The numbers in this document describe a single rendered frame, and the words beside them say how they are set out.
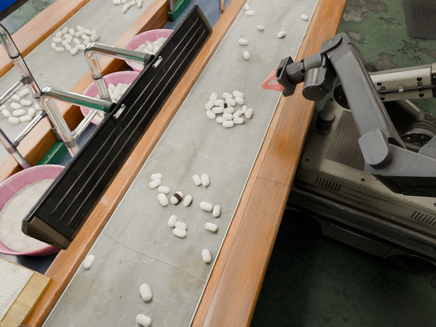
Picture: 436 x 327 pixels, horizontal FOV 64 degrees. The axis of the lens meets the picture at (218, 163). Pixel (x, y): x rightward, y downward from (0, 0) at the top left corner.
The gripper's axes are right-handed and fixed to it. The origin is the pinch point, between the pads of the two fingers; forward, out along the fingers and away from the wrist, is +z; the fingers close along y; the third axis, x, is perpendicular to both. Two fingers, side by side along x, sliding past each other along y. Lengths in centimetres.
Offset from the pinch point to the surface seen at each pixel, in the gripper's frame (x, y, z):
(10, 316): -13, 78, 30
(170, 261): 6, 54, 13
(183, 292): 10, 59, 8
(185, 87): -9.0, -2.5, 28.0
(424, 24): 115, -211, -4
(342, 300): 98, 21, 17
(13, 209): -22, 55, 50
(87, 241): -9, 57, 27
